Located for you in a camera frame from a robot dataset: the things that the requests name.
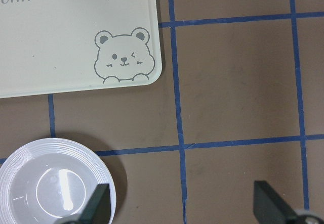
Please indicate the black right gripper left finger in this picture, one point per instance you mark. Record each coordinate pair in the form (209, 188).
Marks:
(98, 208)

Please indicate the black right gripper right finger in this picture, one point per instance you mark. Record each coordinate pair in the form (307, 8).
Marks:
(270, 207)

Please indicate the cream bear tray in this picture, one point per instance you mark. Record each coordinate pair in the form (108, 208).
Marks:
(57, 46)

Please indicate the white round plate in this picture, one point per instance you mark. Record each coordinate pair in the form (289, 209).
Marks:
(48, 179)

